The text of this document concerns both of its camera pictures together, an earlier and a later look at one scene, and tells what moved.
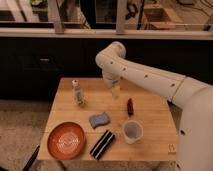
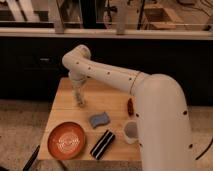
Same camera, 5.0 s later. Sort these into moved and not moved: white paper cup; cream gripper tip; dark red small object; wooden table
Moved: cream gripper tip
Not moved: white paper cup; dark red small object; wooden table
